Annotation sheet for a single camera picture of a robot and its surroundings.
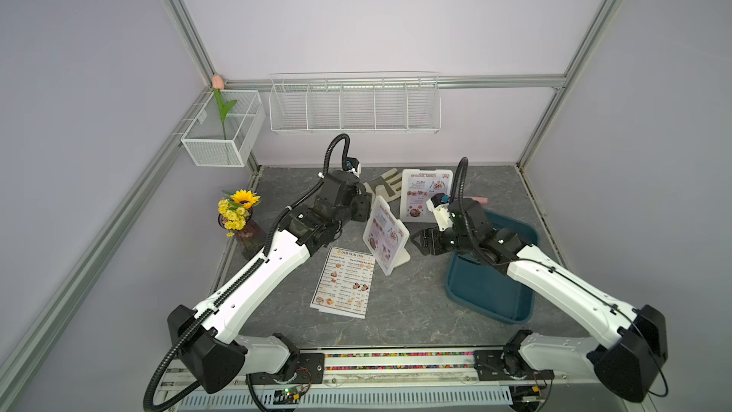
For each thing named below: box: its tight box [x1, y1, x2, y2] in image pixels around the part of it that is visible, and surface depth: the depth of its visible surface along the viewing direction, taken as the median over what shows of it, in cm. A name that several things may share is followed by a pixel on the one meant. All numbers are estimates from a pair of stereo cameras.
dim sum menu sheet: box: [309, 246, 376, 320], surface depth 91 cm
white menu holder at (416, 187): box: [399, 168, 453, 223], surface depth 96 cm
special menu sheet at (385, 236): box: [367, 204, 406, 271], surface depth 86 cm
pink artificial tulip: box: [211, 74, 238, 141], surface depth 92 cm
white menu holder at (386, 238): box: [363, 195, 411, 277], surface depth 87 cm
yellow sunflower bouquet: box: [217, 188, 263, 238], surface depth 78 cm
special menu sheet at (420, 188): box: [406, 172, 451, 219], surface depth 96 cm
